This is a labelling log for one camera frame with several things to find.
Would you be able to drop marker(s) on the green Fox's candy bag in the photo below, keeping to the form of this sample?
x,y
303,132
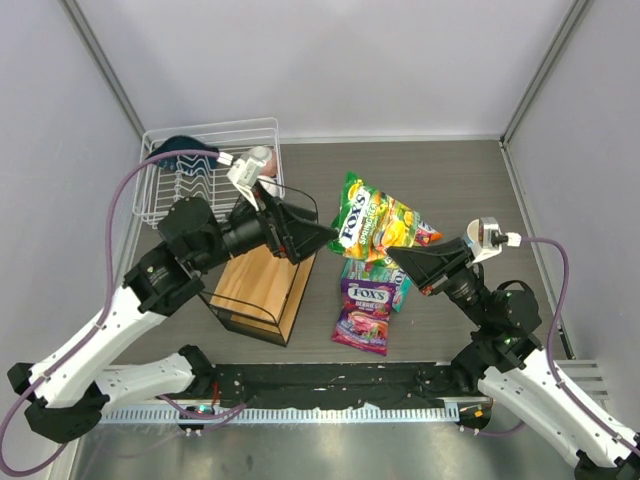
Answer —
x,y
370,221

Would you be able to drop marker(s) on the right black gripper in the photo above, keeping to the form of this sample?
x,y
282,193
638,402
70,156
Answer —
x,y
445,272

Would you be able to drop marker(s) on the teal Fox's candy bag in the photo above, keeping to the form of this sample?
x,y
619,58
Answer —
x,y
360,270

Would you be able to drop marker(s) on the dark blue plate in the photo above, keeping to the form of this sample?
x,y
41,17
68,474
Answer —
x,y
185,155

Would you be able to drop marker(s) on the white slotted cable duct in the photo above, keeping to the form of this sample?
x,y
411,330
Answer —
x,y
162,413

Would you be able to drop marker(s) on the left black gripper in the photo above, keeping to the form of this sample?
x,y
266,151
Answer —
x,y
273,228

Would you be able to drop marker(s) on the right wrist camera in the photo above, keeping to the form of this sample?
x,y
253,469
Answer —
x,y
479,238

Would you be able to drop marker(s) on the orange Fox's fruits candy bag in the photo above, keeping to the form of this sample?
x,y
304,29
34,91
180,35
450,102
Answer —
x,y
426,235

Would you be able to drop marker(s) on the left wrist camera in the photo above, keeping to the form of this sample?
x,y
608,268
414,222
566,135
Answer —
x,y
243,175

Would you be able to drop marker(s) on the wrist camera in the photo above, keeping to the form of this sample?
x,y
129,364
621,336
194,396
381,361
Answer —
x,y
243,175
479,238

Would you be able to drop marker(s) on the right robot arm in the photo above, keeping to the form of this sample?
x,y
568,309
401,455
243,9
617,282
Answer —
x,y
508,363

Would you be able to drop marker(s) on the white wire dish rack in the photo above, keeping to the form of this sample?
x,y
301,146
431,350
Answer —
x,y
159,187

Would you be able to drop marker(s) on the purple Fox's berries candy bag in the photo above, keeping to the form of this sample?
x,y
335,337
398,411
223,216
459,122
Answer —
x,y
363,322

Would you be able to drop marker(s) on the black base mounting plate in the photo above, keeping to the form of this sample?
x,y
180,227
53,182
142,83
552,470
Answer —
x,y
338,386

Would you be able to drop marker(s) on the black wire wooden shelf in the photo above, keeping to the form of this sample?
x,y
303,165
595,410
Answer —
x,y
257,295

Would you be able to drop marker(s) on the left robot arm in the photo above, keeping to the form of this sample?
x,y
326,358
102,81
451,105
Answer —
x,y
70,391

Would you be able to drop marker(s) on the pink ceramic bowl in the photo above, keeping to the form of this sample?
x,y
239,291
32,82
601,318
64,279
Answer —
x,y
268,158

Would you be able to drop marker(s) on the white cup in rack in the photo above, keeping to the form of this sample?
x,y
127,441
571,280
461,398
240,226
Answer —
x,y
270,185

